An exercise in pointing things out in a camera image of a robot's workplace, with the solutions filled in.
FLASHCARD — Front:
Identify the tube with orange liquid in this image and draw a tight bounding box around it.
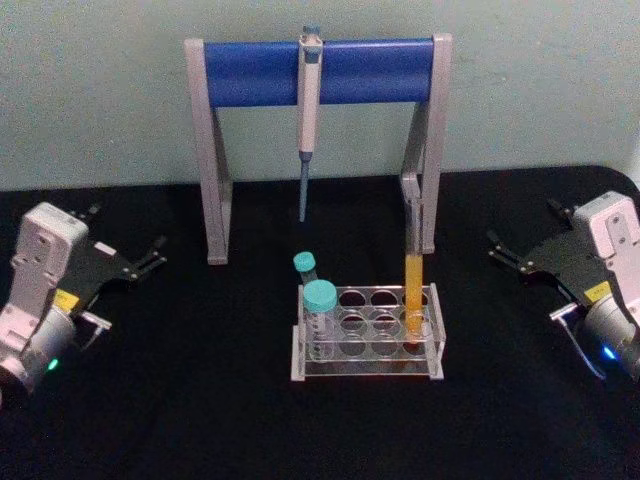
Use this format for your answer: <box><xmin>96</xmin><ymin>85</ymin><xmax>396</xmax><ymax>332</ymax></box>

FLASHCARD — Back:
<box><xmin>403</xmin><ymin>197</ymin><xmax>428</xmax><ymax>347</ymax></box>

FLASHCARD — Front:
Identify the clear plastic tube rack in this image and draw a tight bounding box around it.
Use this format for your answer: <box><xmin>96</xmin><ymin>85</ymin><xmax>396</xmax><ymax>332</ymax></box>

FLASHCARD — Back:
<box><xmin>289</xmin><ymin>282</ymin><xmax>447</xmax><ymax>384</ymax></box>

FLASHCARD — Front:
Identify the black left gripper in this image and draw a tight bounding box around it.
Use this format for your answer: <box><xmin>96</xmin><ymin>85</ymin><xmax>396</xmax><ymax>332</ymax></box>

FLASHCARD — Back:
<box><xmin>53</xmin><ymin>202</ymin><xmax>169</xmax><ymax>319</ymax></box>

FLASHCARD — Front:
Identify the small tube with teal cap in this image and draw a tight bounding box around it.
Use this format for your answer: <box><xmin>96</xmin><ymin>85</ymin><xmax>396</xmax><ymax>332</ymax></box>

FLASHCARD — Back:
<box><xmin>292</xmin><ymin>251</ymin><xmax>321</xmax><ymax>290</ymax></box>

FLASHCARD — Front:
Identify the grey stand with blue bar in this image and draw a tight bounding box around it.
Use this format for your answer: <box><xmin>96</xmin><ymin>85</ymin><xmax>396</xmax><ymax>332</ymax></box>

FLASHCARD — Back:
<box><xmin>183</xmin><ymin>33</ymin><xmax>454</xmax><ymax>266</ymax></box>

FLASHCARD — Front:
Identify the large tube with teal cap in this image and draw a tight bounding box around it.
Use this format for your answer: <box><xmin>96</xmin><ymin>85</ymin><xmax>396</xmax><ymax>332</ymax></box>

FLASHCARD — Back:
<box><xmin>302</xmin><ymin>279</ymin><xmax>339</xmax><ymax>362</ymax></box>

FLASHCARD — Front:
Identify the white pipette with blue tip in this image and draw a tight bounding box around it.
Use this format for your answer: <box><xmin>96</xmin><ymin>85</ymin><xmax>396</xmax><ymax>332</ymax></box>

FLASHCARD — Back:
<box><xmin>297</xmin><ymin>23</ymin><xmax>324</xmax><ymax>224</ymax></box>

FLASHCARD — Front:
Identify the black table cloth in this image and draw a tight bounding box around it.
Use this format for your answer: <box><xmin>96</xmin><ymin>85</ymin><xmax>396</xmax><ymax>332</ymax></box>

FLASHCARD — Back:
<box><xmin>0</xmin><ymin>164</ymin><xmax>640</xmax><ymax>480</ymax></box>

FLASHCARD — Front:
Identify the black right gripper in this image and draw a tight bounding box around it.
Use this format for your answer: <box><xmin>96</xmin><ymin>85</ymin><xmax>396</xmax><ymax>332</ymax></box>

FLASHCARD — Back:
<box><xmin>486</xmin><ymin>198</ymin><xmax>615</xmax><ymax>307</ymax></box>

